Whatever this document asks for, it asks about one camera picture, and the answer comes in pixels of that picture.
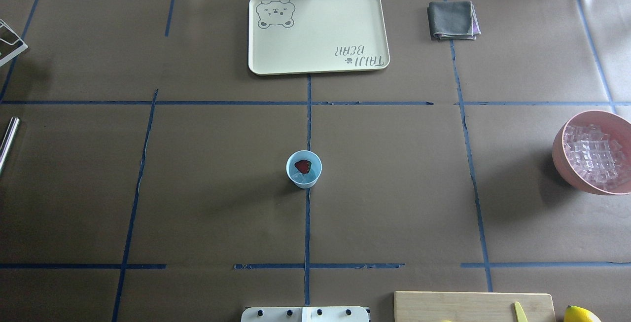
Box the red strawberry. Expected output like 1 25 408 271
294 159 313 175

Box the steel muddler with black tip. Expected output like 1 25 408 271
0 117 21 175

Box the light blue cup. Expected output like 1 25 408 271
285 150 322 189

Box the ice cube in cup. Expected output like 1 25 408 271
290 172 318 188

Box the pile of clear ice cubes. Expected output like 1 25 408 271
563 124 631 191

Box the cream bear tray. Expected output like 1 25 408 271
248 0 390 75

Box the grey folded cloth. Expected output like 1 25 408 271
427 0 482 40

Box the wooden cutting board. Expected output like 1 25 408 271
393 291 557 322

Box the yellow plastic knife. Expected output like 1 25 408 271
513 301 528 322

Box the pink bowl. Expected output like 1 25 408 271
552 110 631 196

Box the yellow lemon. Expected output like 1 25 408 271
563 305 601 322

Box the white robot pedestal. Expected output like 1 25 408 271
241 306 371 322

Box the white wire cup rack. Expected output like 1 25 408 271
0 19 29 66

